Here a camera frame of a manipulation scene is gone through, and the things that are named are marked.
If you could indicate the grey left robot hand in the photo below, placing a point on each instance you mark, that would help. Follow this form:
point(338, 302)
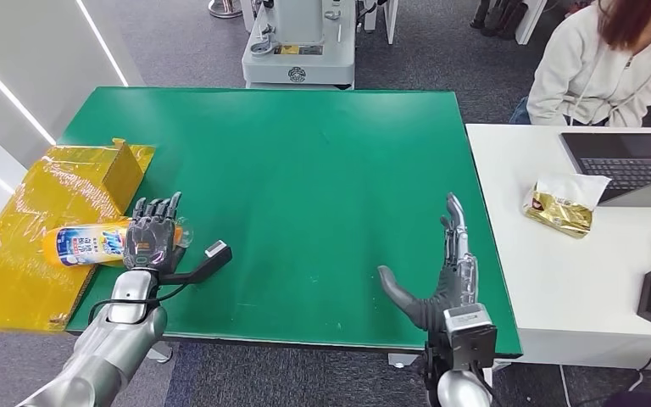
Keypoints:
point(151, 241)

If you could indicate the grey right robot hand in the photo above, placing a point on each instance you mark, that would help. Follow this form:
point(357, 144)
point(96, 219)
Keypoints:
point(443, 298)

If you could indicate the orange plastic bottle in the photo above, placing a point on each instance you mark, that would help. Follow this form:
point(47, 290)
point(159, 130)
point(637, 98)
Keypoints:
point(78, 244)

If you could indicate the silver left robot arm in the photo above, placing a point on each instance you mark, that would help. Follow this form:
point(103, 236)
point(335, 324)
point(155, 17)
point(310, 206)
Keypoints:
point(106, 348)

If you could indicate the white table foot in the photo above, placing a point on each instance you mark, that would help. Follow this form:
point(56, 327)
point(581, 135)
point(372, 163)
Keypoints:
point(401, 360)
point(160, 353)

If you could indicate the yellow taped cardboard box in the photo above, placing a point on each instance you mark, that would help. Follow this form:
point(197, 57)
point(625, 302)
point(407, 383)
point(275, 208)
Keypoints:
point(16, 281)

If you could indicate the gold and white snack packet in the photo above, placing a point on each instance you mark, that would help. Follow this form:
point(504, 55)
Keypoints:
point(561, 212)

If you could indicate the dark grey laptop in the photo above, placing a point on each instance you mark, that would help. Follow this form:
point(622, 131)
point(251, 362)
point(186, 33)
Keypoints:
point(629, 160)

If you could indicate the grey machine base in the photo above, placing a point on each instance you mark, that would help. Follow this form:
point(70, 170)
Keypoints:
point(303, 62)

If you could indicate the chrome stand base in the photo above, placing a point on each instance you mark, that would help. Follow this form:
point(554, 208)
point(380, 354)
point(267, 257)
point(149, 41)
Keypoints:
point(225, 8)

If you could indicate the person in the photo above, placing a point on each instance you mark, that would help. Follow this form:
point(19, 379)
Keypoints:
point(578, 73)

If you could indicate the black boots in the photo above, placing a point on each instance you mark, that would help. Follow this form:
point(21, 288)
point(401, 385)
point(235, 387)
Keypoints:
point(499, 19)

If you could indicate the white furniture panel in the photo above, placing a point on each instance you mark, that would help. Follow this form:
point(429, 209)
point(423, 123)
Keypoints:
point(530, 22)

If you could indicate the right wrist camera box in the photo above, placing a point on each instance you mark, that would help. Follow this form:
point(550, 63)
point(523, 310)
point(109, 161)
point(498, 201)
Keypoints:
point(471, 340)

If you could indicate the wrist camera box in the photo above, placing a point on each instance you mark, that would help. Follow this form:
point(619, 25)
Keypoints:
point(471, 340)
point(216, 253)

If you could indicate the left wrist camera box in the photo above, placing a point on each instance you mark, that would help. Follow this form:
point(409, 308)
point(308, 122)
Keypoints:
point(216, 253)

